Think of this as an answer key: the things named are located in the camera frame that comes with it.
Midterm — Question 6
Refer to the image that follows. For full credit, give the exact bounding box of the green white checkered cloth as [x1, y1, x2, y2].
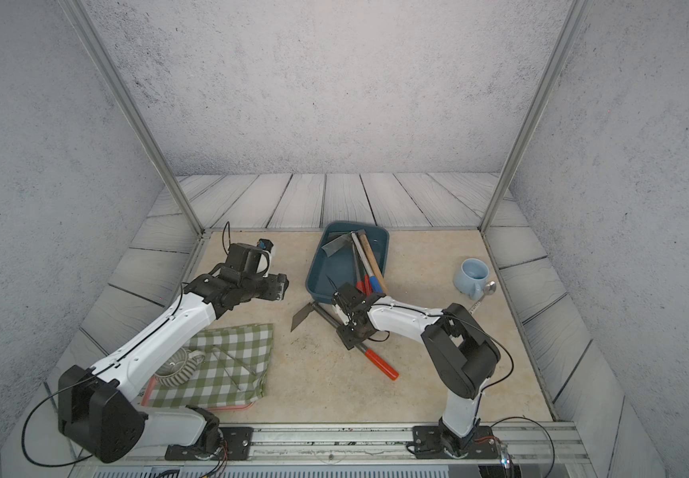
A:
[141, 324, 274, 409]

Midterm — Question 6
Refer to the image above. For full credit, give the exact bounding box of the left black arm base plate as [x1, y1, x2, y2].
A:
[164, 426, 254, 461]

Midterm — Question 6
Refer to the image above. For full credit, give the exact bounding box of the wooden handle hoe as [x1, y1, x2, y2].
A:
[356, 230, 390, 295]

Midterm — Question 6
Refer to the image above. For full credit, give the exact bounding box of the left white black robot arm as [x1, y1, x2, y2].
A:
[57, 267, 289, 463]

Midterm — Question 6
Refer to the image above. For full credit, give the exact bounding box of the left aluminium frame post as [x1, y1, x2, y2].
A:
[59, 0, 205, 238]

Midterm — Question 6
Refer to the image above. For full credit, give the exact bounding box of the right aluminium frame post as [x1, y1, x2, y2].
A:
[479, 0, 591, 235]

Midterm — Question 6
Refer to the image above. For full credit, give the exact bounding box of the aluminium front rail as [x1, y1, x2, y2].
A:
[71, 418, 595, 477]

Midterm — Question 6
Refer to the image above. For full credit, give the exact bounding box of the chrome hoe blue grip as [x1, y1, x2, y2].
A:
[348, 231, 382, 294]

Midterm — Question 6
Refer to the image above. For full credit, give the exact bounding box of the green hoe red grip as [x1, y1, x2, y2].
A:
[350, 240, 368, 295]

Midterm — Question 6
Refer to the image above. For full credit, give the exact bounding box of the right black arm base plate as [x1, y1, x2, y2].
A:
[405, 424, 500, 460]

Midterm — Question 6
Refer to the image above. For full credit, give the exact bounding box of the aluminium frame post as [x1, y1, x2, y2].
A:
[59, 0, 205, 238]
[479, 0, 591, 235]

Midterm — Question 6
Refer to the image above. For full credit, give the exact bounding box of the grey hoe red grip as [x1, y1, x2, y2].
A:
[322, 232, 354, 269]
[291, 302, 399, 380]

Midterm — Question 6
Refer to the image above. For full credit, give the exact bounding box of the light blue mug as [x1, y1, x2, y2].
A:
[453, 258, 497, 301]

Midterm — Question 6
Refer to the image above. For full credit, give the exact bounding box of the teal plastic storage box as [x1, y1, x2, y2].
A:
[306, 221, 390, 304]

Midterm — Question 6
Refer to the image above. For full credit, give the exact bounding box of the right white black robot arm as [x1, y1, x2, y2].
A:
[333, 292, 501, 457]

